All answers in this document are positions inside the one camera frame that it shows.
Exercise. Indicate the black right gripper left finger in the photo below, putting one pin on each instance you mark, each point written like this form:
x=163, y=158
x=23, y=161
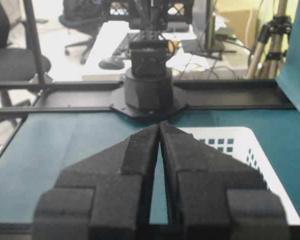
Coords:
x=105, y=196

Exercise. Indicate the silver camera tripod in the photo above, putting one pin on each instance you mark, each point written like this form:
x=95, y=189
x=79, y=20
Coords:
x=268, y=56

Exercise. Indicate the black office chair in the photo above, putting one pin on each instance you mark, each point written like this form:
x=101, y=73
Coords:
x=83, y=16
x=18, y=64

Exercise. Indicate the white desk with clutter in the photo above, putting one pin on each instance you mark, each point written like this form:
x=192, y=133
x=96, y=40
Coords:
x=234, y=62

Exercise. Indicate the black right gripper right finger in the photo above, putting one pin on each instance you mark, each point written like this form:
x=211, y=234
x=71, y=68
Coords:
x=216, y=197

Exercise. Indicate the white plastic lattice basket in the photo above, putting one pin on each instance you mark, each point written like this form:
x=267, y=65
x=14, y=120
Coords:
x=241, y=143

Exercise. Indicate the black vertical frame post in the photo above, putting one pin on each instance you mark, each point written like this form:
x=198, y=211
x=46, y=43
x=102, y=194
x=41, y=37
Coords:
x=30, y=16

